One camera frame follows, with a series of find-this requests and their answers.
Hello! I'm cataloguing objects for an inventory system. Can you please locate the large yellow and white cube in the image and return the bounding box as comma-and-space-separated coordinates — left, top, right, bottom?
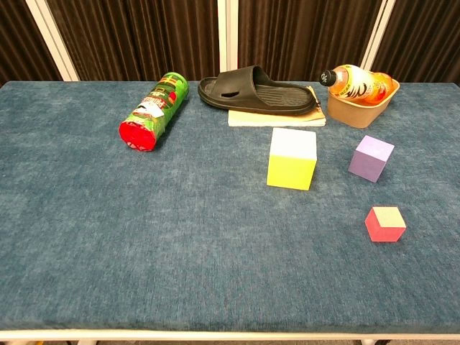
266, 126, 318, 191

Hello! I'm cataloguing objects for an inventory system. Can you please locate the purple foam cube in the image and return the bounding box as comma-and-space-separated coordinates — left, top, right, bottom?
347, 134, 395, 183

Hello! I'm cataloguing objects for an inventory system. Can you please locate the small red cube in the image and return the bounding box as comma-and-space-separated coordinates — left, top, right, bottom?
364, 206, 408, 243

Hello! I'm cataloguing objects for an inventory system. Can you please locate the black slide sandal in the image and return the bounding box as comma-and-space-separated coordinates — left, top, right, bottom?
197, 65, 319, 116

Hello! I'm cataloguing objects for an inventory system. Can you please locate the green Pringles can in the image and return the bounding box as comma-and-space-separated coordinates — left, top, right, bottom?
119, 71, 190, 153

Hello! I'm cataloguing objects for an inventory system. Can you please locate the brown paper bowl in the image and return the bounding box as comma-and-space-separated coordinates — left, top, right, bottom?
326, 78, 401, 129

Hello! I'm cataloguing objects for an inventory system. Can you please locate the orange drink bottle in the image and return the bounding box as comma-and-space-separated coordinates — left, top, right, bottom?
320, 64, 392, 106

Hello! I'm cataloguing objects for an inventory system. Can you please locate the dark pleated curtain panel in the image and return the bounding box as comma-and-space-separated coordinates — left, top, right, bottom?
46, 0, 220, 82
0, 0, 64, 87
372, 0, 460, 86
236, 0, 382, 82

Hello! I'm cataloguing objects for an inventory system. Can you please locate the white partition post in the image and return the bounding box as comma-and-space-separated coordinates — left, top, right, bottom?
216, 0, 239, 73
24, 0, 81, 82
359, 0, 397, 71

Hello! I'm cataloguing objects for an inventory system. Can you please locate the white table frame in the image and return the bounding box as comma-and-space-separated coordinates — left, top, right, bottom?
0, 328, 460, 345

